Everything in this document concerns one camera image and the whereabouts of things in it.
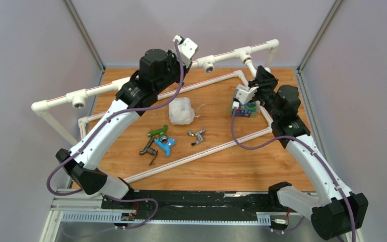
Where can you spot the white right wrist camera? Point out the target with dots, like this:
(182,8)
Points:
(244,94)

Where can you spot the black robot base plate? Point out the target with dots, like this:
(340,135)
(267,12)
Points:
(203,205)

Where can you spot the white PVC pipe frame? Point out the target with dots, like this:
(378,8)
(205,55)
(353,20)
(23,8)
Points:
(73,98)

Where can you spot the white slotted cable duct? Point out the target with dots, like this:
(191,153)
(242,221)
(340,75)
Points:
(108,217)

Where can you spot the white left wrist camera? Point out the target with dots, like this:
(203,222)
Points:
(187,49)

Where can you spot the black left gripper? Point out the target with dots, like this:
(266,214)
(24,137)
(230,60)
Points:
(172,58)

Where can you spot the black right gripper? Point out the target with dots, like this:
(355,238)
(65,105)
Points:
(263,80)

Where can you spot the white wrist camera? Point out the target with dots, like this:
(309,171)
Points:
(187,49)
(244,94)

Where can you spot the white plastic faucet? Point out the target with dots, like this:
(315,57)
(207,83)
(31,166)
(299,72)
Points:
(253,70)

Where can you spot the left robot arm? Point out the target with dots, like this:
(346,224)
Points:
(157,71)

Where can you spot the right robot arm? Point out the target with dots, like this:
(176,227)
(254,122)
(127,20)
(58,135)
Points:
(335,209)

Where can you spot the white drawstring bag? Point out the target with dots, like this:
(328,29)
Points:
(181,111)

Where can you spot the green sponge pack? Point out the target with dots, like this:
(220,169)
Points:
(248,110)

